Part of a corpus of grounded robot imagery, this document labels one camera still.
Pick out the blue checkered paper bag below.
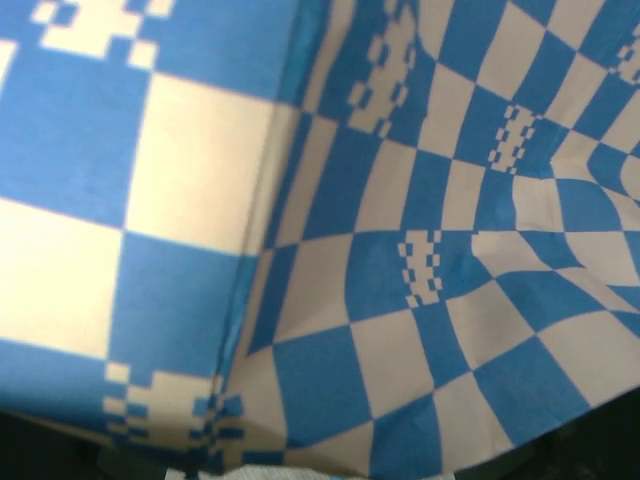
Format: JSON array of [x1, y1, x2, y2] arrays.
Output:
[[1, 1, 639, 479]]

